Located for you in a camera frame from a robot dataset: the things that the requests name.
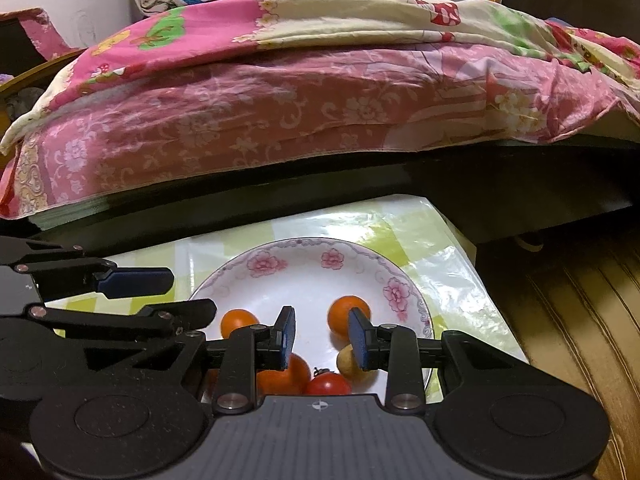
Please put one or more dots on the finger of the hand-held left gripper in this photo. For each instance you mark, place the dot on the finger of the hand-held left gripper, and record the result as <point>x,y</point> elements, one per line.
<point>125,320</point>
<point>135,281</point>

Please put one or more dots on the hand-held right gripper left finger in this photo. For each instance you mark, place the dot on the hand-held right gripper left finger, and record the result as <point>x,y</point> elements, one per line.
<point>286,337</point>

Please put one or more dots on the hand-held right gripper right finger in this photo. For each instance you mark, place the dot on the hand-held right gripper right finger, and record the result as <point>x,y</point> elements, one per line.
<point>359,337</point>

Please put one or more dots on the brown longan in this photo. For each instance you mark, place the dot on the brown longan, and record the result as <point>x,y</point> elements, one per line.
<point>347,362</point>

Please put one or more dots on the small orange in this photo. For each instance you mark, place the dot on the small orange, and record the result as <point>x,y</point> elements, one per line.
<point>340,315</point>
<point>239,321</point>

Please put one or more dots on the large orange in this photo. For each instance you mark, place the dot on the large orange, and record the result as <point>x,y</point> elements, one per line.
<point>299,372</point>

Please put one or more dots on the red tomato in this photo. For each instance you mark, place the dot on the red tomato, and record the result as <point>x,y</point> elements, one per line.
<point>327,385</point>

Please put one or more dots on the white floral plate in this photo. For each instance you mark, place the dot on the white floral plate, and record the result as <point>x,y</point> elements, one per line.
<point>300,280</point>

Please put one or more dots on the green woven bed mat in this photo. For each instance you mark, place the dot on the green woven bed mat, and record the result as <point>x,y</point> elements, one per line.
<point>75,212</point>

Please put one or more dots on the grey clothes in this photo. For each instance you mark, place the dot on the grey clothes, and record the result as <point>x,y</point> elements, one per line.
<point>22,102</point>

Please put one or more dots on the pink floral blanket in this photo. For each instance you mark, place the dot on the pink floral blanket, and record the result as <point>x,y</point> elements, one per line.
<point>300,100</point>

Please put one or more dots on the pink patterned cloth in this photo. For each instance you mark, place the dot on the pink patterned cloth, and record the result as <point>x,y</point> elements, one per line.
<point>47,32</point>

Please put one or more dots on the dark wooden bed frame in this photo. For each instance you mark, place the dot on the dark wooden bed frame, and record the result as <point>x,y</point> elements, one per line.
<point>450,180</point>

